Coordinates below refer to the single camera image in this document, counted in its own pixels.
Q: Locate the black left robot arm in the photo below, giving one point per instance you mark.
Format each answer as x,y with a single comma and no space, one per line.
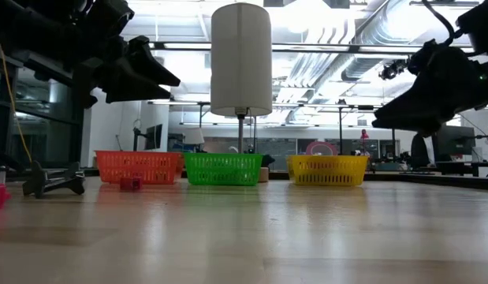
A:
30,27

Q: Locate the white cylinder table lamp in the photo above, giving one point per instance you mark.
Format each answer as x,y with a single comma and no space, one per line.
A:
241,59

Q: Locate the black desk monitor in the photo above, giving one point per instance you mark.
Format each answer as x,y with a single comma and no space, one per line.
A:
456,140

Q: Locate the black monitor on arm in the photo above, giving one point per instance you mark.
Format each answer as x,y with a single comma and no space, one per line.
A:
153,137

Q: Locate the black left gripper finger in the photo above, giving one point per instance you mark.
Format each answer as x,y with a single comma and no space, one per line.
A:
143,55
129,84

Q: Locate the pink tape roll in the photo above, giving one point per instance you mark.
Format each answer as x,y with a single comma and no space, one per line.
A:
321,143

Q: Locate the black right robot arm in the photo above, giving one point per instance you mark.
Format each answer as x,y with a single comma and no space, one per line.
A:
482,27

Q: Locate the green plastic basket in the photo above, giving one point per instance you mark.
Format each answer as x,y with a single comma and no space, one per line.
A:
224,169

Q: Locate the black office chair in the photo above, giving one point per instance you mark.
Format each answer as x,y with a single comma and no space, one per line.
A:
420,152

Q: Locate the red stapler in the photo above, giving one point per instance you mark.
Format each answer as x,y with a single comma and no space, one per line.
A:
129,184

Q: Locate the black ceiling spotlight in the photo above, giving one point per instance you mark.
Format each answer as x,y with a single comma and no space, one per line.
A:
391,71

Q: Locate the yellow plastic basket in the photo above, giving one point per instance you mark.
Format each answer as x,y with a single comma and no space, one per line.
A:
326,169

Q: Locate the dark office desk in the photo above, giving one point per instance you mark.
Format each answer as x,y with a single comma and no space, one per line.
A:
464,165

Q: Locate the small white lamp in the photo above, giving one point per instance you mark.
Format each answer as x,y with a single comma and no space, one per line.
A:
194,136

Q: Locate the orange plastic basket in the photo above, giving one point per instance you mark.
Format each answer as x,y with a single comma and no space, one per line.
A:
137,165

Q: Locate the red figure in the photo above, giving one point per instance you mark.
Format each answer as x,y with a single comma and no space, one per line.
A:
364,136

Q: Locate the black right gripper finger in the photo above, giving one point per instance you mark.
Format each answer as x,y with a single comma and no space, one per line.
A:
421,127
417,102

